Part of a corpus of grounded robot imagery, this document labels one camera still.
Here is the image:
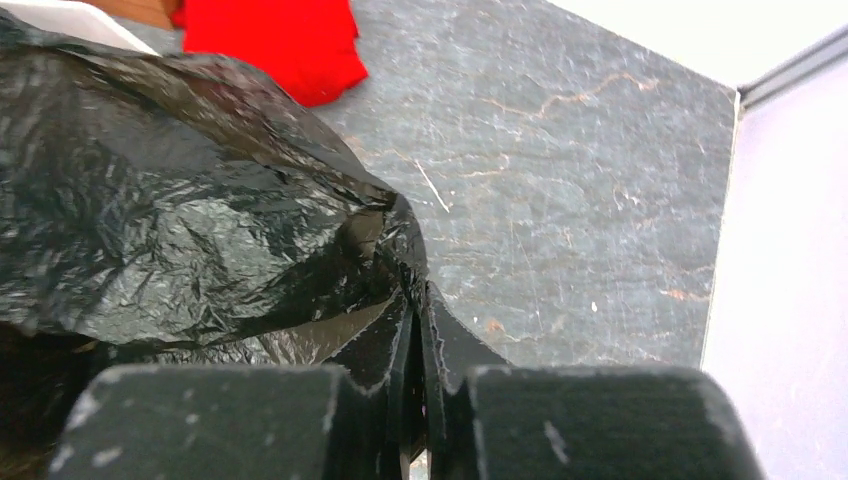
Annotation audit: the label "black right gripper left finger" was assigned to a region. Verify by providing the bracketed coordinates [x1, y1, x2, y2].
[47, 293, 417, 479]

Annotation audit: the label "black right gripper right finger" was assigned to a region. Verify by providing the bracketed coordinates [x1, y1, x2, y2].
[420, 283, 763, 479]

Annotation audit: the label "black plastic trash bag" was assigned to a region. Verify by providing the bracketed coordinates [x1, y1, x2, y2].
[1, 11, 428, 479]

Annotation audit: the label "white plastic trash bin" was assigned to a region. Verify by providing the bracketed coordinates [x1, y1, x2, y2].
[1, 0, 157, 55]

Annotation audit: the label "red cloth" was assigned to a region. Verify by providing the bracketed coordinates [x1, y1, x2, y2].
[171, 0, 368, 107]

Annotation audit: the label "wooden compartment tray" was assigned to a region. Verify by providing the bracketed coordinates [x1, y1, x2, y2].
[82, 0, 182, 30]

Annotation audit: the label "right aluminium corner post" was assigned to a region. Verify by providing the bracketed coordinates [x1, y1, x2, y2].
[738, 26, 847, 110]

